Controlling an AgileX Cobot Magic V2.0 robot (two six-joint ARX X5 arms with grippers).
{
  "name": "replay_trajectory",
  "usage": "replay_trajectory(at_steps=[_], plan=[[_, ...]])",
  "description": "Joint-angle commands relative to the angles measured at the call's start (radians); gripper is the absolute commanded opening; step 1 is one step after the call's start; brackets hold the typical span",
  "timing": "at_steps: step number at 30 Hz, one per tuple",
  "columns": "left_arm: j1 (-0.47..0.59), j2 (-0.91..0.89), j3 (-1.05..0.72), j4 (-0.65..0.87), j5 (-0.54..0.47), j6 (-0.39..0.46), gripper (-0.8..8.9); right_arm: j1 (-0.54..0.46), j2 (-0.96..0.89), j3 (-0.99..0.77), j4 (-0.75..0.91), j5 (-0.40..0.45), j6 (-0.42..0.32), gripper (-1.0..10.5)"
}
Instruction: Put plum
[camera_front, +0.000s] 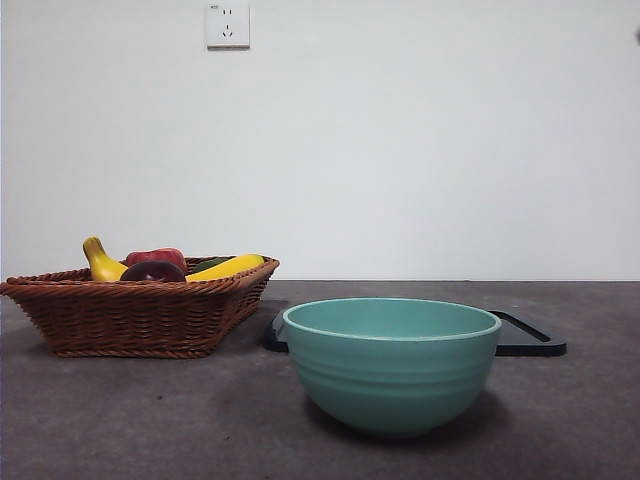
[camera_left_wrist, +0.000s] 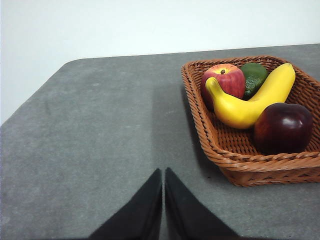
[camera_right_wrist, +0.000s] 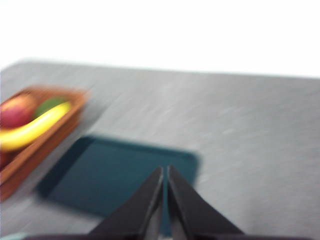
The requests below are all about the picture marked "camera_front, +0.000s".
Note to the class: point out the dark purple plum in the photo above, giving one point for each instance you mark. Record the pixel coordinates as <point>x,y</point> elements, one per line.
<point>150,274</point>

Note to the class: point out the curved yellow banana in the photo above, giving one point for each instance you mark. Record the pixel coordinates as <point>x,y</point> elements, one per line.
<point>102,265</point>

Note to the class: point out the dark rectangular tray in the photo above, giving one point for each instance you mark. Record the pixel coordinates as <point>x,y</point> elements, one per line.
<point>535,345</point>

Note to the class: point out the red apple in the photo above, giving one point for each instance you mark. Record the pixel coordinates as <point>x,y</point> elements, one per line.
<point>155,255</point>

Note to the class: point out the brown wicker basket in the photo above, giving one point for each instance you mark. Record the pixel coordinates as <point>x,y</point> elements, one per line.
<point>130,320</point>

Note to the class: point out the teal bowl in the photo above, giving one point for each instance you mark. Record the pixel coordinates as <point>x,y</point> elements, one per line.
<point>395,380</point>

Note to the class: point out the white wall socket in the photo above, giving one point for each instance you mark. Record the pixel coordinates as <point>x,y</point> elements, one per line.
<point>228,25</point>

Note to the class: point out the dark green vegetable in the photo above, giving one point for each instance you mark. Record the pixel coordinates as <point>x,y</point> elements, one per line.
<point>207,263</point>

